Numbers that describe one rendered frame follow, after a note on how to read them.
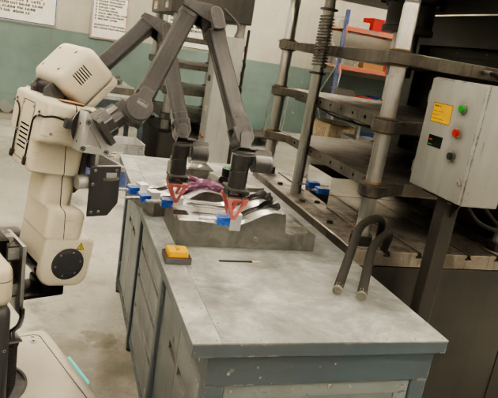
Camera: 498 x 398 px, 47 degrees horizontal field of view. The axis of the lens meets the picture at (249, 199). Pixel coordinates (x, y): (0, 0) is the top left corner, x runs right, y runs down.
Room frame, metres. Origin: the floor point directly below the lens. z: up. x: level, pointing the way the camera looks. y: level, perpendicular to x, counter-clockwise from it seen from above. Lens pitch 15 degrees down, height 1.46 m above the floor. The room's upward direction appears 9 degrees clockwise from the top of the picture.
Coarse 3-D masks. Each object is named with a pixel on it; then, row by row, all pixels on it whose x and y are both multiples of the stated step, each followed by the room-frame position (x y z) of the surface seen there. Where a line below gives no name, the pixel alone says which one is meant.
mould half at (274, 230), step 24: (168, 216) 1.93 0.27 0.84; (192, 216) 1.83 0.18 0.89; (264, 216) 1.87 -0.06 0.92; (288, 216) 2.13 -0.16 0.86; (192, 240) 1.79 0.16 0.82; (216, 240) 1.82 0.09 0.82; (240, 240) 1.85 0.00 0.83; (264, 240) 1.88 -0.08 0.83; (288, 240) 1.90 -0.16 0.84; (312, 240) 1.94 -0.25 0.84
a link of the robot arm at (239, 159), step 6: (234, 156) 1.70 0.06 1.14; (240, 156) 1.70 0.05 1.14; (246, 156) 1.70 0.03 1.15; (252, 156) 1.72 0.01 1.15; (234, 162) 1.70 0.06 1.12; (240, 162) 1.70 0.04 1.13; (246, 162) 1.70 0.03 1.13; (252, 162) 1.73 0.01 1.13; (234, 168) 1.70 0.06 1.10; (240, 168) 1.70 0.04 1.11; (246, 168) 1.70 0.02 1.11; (252, 168) 1.73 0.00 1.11
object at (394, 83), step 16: (416, 0) 2.14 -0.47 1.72; (288, 16) 3.25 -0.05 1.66; (416, 16) 2.14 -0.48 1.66; (288, 32) 3.23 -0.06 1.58; (400, 32) 2.15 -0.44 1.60; (288, 64) 3.23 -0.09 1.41; (400, 80) 2.14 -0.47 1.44; (384, 96) 2.16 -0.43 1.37; (272, 112) 3.24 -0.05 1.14; (384, 112) 2.14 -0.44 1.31; (272, 128) 3.23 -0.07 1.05; (272, 144) 3.23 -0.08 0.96; (384, 144) 2.14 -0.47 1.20; (384, 160) 2.14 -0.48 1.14; (368, 176) 2.15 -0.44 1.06; (368, 208) 2.14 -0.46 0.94; (368, 240) 2.13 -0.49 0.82; (496, 240) 2.37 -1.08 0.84
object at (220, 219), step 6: (228, 210) 1.73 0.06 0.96; (234, 210) 1.74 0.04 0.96; (198, 216) 1.69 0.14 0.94; (204, 216) 1.69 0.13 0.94; (210, 216) 1.70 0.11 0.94; (216, 216) 1.71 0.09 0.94; (222, 216) 1.69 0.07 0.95; (228, 216) 1.71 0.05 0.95; (240, 216) 1.71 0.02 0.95; (216, 222) 1.70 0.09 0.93; (222, 222) 1.69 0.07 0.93; (228, 222) 1.70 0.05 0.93; (234, 222) 1.70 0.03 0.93; (240, 222) 1.71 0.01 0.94; (228, 228) 1.70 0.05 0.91; (234, 228) 1.70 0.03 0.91
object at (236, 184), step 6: (234, 174) 1.70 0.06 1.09; (240, 174) 1.70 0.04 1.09; (246, 174) 1.71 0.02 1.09; (228, 180) 1.71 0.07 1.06; (234, 180) 1.70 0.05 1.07; (240, 180) 1.70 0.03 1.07; (246, 180) 1.71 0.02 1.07; (228, 186) 1.70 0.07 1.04; (234, 186) 1.69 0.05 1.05; (240, 186) 1.70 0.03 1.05; (234, 192) 1.67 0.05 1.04; (240, 192) 1.67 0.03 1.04; (246, 192) 1.68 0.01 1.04
